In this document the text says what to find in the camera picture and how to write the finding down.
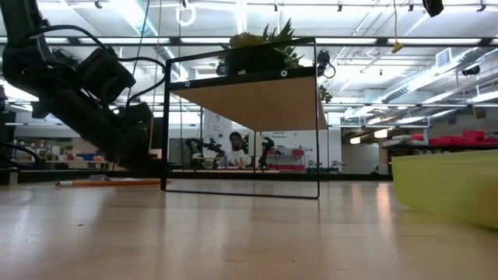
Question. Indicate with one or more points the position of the pale blue sticky note pad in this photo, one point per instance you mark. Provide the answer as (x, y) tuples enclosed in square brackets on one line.
[(100, 178)]

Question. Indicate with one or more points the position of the transparent yellow pencil case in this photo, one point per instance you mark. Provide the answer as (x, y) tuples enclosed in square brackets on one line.
[(447, 186)]

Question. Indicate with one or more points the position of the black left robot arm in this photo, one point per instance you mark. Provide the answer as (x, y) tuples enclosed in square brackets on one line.
[(58, 105)]

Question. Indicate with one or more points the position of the black monitor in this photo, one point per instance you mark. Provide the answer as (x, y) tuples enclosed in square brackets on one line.
[(157, 132)]

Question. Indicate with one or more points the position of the person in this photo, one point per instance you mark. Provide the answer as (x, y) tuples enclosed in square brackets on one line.
[(237, 157)]

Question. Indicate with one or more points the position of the red storage bin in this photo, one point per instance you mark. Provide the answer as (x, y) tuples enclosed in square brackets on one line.
[(474, 135)]

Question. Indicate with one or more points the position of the succulent plant in black pot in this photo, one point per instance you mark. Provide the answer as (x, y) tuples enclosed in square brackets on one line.
[(253, 58)]

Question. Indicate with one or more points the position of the red parts rack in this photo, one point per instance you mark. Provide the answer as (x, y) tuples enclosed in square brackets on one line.
[(292, 165)]

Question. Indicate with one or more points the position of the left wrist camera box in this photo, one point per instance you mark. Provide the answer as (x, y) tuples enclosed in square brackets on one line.
[(105, 75)]

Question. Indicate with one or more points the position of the black hanging camera device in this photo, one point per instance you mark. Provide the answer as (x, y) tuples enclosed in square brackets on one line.
[(323, 58)]

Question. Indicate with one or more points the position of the wooden shelf riser black frame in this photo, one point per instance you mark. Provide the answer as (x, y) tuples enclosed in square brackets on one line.
[(253, 105)]

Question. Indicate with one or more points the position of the black metal table frame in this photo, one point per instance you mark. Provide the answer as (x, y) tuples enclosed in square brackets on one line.
[(350, 177)]

